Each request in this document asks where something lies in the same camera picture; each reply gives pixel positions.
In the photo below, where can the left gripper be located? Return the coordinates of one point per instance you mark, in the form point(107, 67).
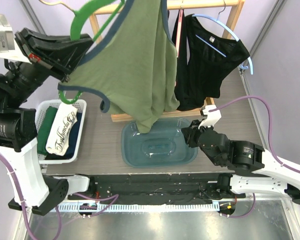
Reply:
point(59, 62)

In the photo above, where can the pink hanger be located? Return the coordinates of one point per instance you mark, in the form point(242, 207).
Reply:
point(179, 29)

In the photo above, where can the white printed shirt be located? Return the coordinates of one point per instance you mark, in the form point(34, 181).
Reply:
point(58, 139)

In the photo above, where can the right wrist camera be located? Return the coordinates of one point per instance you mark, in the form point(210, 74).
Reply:
point(210, 116)

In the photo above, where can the blue plastic tub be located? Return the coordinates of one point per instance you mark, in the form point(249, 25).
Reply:
point(163, 146)

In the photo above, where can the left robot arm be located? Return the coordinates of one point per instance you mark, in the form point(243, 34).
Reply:
point(18, 140)

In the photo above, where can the navy folded garment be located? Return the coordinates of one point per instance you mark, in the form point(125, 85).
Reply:
point(73, 136)

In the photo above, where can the white laundry basket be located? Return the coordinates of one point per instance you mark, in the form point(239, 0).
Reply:
point(81, 106)

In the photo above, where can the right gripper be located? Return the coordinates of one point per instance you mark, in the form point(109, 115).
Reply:
point(192, 133)

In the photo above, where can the green folded garment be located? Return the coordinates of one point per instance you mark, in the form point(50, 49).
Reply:
point(44, 130)

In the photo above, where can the green hanger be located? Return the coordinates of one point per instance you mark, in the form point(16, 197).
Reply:
point(84, 13)

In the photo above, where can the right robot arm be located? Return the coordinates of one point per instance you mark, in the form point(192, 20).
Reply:
point(254, 169)

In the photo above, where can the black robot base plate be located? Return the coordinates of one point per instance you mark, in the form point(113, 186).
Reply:
point(162, 188)

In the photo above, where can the green tank top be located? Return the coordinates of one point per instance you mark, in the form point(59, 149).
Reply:
point(133, 69)

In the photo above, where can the light blue hanger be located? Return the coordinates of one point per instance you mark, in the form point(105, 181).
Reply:
point(217, 21)

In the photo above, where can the black tank top on pink hanger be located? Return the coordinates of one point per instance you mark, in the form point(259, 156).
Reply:
point(182, 59)

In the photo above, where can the white cable duct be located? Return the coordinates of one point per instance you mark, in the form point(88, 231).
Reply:
point(88, 206)

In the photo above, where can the wooden clothes rack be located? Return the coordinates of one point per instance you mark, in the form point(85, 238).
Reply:
point(232, 19)

